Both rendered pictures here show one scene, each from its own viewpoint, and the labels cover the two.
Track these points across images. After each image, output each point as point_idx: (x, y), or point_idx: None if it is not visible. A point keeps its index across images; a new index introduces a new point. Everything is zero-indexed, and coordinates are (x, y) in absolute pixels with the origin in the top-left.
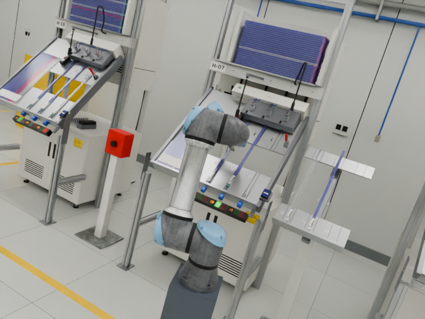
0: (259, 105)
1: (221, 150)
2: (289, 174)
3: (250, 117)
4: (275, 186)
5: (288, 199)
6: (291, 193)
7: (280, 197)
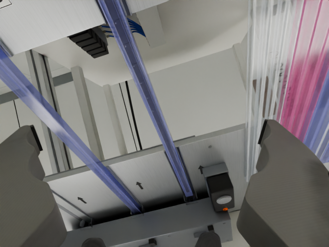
0: (193, 244)
1: (239, 66)
2: (85, 113)
3: (191, 215)
4: (125, 75)
5: (30, 73)
6: (94, 82)
7: (77, 65)
